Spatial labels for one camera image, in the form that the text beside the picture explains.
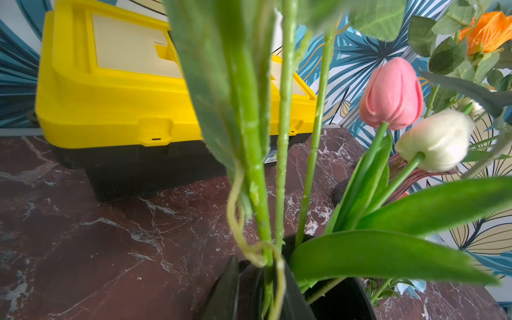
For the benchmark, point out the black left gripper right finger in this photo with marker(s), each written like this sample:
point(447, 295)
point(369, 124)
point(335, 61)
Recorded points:
point(294, 306)

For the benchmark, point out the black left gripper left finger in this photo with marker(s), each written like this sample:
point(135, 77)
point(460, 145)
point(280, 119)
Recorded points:
point(222, 304)

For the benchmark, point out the light blue rose stem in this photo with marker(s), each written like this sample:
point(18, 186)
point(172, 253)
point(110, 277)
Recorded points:
point(383, 290)

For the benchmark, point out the pink white tulips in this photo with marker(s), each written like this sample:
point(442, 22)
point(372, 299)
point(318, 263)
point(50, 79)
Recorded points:
point(376, 231)

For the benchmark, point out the yellow black toolbox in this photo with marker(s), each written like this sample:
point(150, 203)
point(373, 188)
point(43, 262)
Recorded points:
point(112, 100)

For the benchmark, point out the white cream rose spray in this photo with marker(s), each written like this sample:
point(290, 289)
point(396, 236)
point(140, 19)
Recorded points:
point(224, 49)

